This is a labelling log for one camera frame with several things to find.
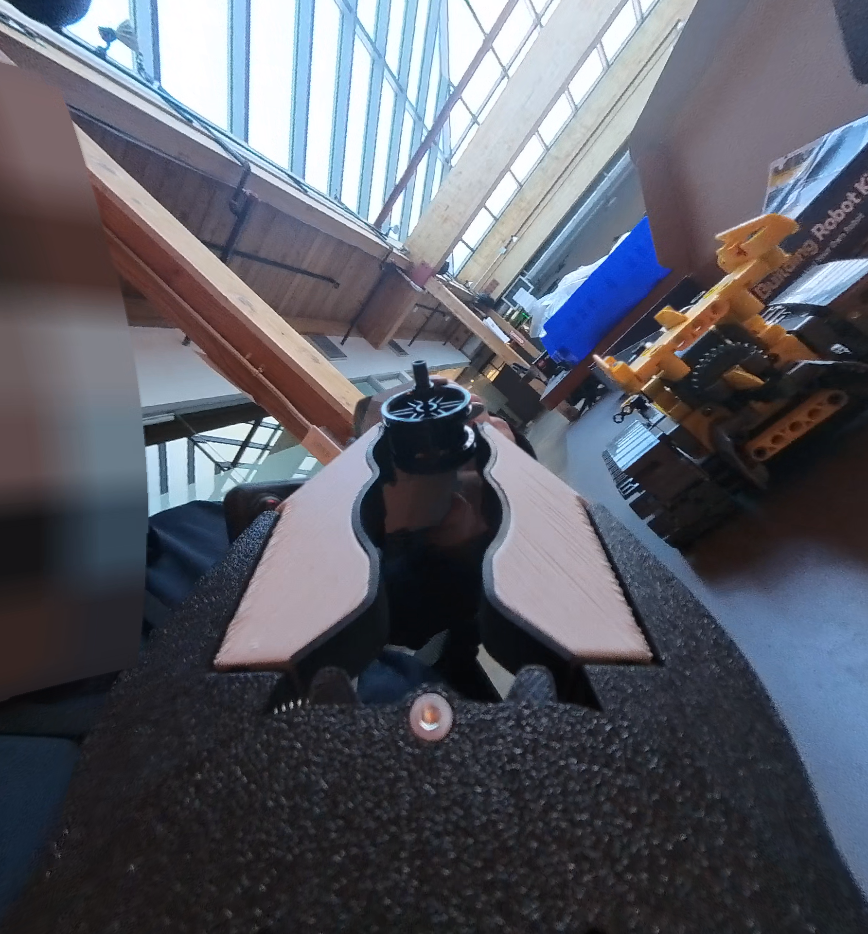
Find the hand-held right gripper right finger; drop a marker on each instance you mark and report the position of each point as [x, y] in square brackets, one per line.
[565, 576]

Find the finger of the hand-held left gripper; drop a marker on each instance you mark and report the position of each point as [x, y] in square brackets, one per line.
[415, 496]

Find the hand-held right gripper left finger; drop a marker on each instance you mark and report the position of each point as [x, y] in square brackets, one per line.
[302, 576]

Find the black toy wheel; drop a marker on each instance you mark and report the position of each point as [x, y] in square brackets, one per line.
[426, 412]

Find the small black axle pin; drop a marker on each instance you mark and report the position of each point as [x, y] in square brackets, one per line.
[420, 373]

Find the yellow grey toy robot model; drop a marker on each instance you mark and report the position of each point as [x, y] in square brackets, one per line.
[733, 379]

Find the person's left hand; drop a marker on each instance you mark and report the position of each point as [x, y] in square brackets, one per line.
[470, 522]

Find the brown wooden ceiling beam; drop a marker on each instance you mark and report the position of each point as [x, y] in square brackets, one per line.
[207, 292]

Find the pale wooden roof beam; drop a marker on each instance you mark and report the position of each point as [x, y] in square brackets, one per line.
[543, 124]

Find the large skylight window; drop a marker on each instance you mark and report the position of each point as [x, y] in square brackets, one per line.
[295, 87]

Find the brown cardboard divider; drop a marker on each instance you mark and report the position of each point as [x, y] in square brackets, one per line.
[733, 131]

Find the dark toy kit carton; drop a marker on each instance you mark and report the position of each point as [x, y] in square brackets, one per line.
[842, 190]

